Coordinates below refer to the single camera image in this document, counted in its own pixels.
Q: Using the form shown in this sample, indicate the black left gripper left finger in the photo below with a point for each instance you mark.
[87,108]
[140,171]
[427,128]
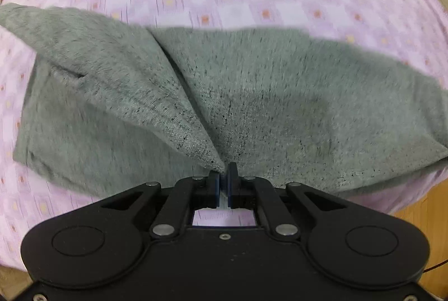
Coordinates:
[206,192]

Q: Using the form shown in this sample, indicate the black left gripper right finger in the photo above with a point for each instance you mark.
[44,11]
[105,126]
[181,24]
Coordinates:
[240,192]

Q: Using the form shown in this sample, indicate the grey knit pants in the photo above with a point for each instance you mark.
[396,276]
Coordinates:
[110,105]

